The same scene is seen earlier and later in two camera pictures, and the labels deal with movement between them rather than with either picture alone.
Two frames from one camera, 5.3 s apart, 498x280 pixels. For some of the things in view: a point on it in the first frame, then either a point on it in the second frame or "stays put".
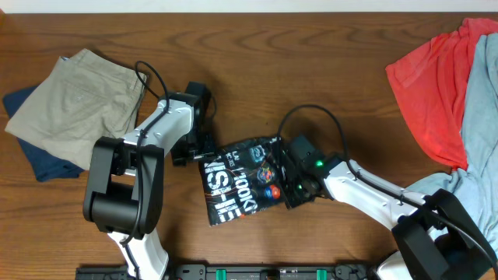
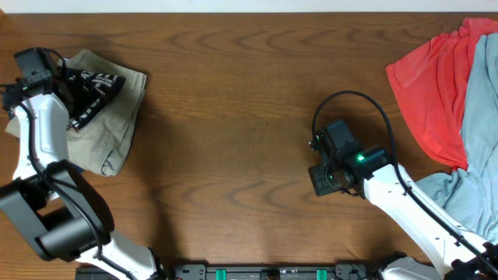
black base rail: x=236 y=272 stays put
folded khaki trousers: x=83 y=97 stays put
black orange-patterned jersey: x=243 y=177 → x=85 y=91
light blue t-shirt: x=471 y=190 stays put
